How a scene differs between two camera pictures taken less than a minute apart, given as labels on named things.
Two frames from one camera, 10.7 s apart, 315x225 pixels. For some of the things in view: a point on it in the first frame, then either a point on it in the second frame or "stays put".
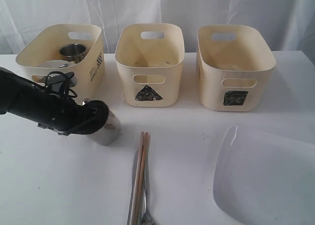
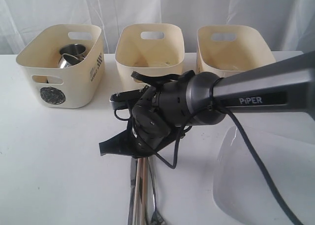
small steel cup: [74, 52] stays put
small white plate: [55, 63] → [55, 80]
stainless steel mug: [110, 131] → [67, 60]
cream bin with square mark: [234, 63] stays put
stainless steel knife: [134, 184] stays put
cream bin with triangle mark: [150, 57] stays put
